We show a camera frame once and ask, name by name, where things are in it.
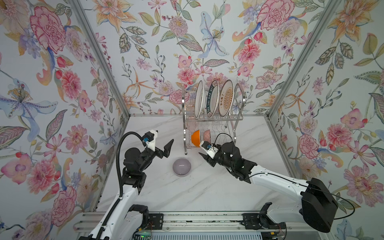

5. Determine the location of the pink floral patterned bowl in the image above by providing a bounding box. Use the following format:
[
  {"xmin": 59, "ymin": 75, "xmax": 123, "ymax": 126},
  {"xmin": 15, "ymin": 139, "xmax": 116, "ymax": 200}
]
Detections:
[{"xmin": 203, "ymin": 130, "xmax": 211, "ymax": 143}]

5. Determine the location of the orange bowl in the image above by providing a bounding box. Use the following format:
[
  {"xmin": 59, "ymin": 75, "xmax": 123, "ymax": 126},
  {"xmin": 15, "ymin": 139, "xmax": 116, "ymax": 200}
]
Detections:
[{"xmin": 191, "ymin": 130, "xmax": 201, "ymax": 148}]

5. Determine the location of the lavender bowl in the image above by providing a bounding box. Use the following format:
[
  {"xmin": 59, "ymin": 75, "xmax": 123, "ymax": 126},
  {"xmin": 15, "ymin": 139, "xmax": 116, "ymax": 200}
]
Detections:
[{"xmin": 173, "ymin": 158, "xmax": 192, "ymax": 177}]

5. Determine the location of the white plain plate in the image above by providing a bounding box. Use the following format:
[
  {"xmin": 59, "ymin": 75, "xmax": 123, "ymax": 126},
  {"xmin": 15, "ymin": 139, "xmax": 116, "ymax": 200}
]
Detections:
[{"xmin": 194, "ymin": 81, "xmax": 206, "ymax": 119}]

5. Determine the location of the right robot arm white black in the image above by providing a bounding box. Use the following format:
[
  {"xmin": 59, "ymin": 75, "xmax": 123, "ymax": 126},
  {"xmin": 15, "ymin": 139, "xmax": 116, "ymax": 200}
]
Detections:
[{"xmin": 200, "ymin": 141, "xmax": 338, "ymax": 233}]

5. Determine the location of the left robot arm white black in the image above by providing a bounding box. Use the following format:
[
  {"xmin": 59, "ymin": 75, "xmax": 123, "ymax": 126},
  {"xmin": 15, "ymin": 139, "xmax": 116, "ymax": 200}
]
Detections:
[{"xmin": 79, "ymin": 139, "xmax": 174, "ymax": 240}]

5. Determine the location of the steel two-tier dish rack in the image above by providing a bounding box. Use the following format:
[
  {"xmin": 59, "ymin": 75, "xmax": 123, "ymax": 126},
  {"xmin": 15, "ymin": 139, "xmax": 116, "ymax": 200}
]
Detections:
[{"xmin": 182, "ymin": 82, "xmax": 246, "ymax": 154}]

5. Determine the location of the dark rimmed white plate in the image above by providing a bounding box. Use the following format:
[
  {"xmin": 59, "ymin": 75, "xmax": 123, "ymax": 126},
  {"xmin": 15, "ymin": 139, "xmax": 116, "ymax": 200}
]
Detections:
[{"xmin": 207, "ymin": 80, "xmax": 220, "ymax": 118}]

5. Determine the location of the orange patterned plate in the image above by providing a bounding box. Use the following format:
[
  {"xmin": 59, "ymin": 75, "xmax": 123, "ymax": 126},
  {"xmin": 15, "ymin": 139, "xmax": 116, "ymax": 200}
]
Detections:
[{"xmin": 219, "ymin": 80, "xmax": 234, "ymax": 117}]

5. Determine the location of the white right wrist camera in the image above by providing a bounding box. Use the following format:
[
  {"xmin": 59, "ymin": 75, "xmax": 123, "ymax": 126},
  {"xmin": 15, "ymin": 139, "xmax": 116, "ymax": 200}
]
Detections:
[{"xmin": 200, "ymin": 141, "xmax": 219, "ymax": 159}]

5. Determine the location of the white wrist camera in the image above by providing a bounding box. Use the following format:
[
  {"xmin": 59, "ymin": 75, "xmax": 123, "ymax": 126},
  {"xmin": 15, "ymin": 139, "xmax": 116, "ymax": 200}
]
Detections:
[
  {"xmin": 200, "ymin": 141, "xmax": 219, "ymax": 159},
  {"xmin": 142, "ymin": 130, "xmax": 158, "ymax": 152}
]

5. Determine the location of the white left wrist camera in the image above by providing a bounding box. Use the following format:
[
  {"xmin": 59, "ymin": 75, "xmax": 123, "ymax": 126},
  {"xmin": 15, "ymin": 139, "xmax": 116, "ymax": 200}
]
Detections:
[{"xmin": 142, "ymin": 130, "xmax": 158, "ymax": 152}]

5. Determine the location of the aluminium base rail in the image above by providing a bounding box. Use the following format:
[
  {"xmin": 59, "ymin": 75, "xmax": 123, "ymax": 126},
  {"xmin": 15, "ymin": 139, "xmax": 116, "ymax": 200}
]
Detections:
[{"xmin": 73, "ymin": 210, "xmax": 331, "ymax": 233}]

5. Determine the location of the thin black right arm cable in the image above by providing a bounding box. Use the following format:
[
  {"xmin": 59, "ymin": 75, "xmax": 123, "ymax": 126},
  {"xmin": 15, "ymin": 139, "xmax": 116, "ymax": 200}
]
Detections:
[{"xmin": 212, "ymin": 132, "xmax": 356, "ymax": 220}]

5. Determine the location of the aluminium left corner frame post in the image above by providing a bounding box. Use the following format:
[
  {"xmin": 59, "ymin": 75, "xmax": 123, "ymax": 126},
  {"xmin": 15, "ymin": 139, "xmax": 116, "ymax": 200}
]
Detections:
[{"xmin": 69, "ymin": 0, "xmax": 130, "ymax": 119}]

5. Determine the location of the aluminium corner frame post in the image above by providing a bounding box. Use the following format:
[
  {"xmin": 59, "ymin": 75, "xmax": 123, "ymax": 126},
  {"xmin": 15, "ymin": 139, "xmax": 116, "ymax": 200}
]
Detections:
[
  {"xmin": 265, "ymin": 0, "xmax": 343, "ymax": 119},
  {"xmin": 69, "ymin": 0, "xmax": 130, "ymax": 119}
]

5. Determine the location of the aluminium right corner frame post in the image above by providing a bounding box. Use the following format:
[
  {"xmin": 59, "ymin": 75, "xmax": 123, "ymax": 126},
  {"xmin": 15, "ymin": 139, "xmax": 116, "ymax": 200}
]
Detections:
[{"xmin": 265, "ymin": 0, "xmax": 343, "ymax": 119}]

